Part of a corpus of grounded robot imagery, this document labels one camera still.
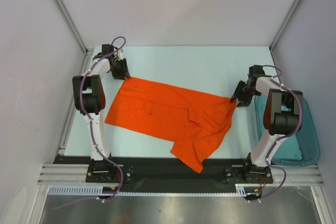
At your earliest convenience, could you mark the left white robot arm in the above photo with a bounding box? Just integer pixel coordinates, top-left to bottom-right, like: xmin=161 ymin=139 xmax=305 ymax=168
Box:
xmin=72 ymin=44 xmax=131 ymax=183

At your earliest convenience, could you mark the right aluminium frame post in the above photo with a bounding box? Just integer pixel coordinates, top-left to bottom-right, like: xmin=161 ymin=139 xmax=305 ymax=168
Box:
xmin=269 ymin=0 xmax=303 ymax=54

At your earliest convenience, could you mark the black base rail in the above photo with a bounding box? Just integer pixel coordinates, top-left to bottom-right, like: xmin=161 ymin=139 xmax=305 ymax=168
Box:
xmin=54 ymin=155 xmax=273 ymax=193

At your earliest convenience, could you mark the aluminium front rail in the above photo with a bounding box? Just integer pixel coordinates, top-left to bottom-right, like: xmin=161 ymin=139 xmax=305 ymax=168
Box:
xmin=36 ymin=163 xmax=90 ymax=186

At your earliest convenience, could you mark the teal plastic bin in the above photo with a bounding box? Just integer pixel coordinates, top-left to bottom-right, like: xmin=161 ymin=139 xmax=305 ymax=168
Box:
xmin=250 ymin=95 xmax=320 ymax=167

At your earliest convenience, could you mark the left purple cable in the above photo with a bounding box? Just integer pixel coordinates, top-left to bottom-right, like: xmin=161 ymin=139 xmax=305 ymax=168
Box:
xmin=49 ymin=36 xmax=127 ymax=210

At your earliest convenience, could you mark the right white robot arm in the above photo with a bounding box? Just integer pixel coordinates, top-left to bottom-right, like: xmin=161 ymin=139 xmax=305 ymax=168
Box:
xmin=230 ymin=65 xmax=303 ymax=184

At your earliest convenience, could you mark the orange t-shirt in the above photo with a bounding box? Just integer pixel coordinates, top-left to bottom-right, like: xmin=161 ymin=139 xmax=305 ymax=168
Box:
xmin=105 ymin=77 xmax=236 ymax=173

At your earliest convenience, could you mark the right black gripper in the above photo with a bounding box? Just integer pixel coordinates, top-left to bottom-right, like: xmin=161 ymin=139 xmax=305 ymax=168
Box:
xmin=230 ymin=80 xmax=259 ymax=107

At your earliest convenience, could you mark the aluminium frame post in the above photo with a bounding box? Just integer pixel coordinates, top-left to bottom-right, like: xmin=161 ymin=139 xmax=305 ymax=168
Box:
xmin=53 ymin=0 xmax=88 ymax=54
xmin=269 ymin=0 xmax=303 ymax=54

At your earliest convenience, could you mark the left aluminium frame post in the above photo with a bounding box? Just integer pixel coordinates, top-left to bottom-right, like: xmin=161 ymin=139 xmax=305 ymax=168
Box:
xmin=53 ymin=0 xmax=88 ymax=54

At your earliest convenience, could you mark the white cable duct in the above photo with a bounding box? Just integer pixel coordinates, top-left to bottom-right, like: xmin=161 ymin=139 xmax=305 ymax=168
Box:
xmin=48 ymin=185 xmax=262 ymax=198

